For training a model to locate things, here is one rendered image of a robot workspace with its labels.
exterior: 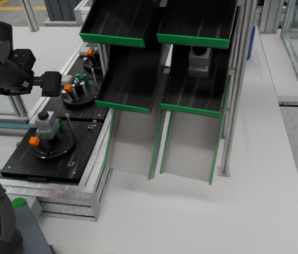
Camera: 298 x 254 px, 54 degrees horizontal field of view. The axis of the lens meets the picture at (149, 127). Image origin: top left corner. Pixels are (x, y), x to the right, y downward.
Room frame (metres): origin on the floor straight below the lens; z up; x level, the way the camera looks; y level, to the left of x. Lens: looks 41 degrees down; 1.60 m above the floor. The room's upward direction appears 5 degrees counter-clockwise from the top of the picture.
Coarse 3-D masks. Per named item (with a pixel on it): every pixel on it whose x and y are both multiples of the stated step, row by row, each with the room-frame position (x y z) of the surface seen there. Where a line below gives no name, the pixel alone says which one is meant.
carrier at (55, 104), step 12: (72, 84) 1.01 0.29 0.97; (84, 84) 0.97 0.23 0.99; (96, 84) 0.93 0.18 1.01; (60, 96) 0.93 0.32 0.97; (84, 96) 0.89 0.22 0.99; (96, 96) 0.88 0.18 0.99; (48, 108) 0.86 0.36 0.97; (60, 108) 0.85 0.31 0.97; (72, 108) 0.85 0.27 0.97; (84, 108) 0.84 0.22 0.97; (96, 108) 0.84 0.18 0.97; (108, 108) 0.83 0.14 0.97; (72, 120) 0.80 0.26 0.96; (84, 120) 0.79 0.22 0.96
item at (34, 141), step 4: (36, 136) 0.61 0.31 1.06; (40, 136) 0.61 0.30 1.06; (32, 140) 0.59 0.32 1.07; (36, 140) 0.59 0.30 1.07; (32, 144) 0.58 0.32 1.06; (36, 144) 0.58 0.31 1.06; (40, 144) 0.60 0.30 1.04; (40, 148) 0.60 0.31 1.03; (44, 148) 0.61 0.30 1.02; (44, 152) 0.61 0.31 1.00
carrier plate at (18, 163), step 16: (32, 128) 0.76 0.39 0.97; (80, 128) 0.74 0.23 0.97; (96, 128) 0.73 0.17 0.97; (80, 144) 0.66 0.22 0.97; (16, 160) 0.61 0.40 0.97; (32, 160) 0.61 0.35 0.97; (64, 160) 0.60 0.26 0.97; (80, 160) 0.59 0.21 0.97; (16, 176) 0.56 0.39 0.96; (32, 176) 0.55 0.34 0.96; (48, 176) 0.54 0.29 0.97; (64, 176) 0.54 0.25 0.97; (80, 176) 0.53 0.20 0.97
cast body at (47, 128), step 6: (42, 114) 0.66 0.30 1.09; (48, 114) 0.67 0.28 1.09; (54, 114) 0.68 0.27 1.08; (36, 120) 0.65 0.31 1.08; (42, 120) 0.65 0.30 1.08; (48, 120) 0.65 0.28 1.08; (54, 120) 0.67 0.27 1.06; (42, 126) 0.65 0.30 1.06; (48, 126) 0.64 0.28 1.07; (54, 126) 0.66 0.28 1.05; (36, 132) 0.64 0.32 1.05; (42, 132) 0.64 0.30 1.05; (48, 132) 0.63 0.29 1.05; (54, 132) 0.65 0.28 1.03; (42, 138) 0.64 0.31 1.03; (48, 138) 0.63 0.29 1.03
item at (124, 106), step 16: (160, 16) 0.76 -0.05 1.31; (112, 48) 0.66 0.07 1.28; (128, 48) 0.69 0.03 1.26; (144, 48) 0.68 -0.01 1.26; (160, 48) 0.66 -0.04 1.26; (112, 64) 0.64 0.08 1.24; (128, 64) 0.64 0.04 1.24; (144, 64) 0.63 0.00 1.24; (160, 64) 0.59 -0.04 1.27; (112, 80) 0.61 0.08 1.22; (128, 80) 0.60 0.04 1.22; (144, 80) 0.59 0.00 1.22; (160, 80) 0.58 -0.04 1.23; (112, 96) 0.57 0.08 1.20; (128, 96) 0.56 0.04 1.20; (144, 96) 0.55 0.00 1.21; (144, 112) 0.51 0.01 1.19
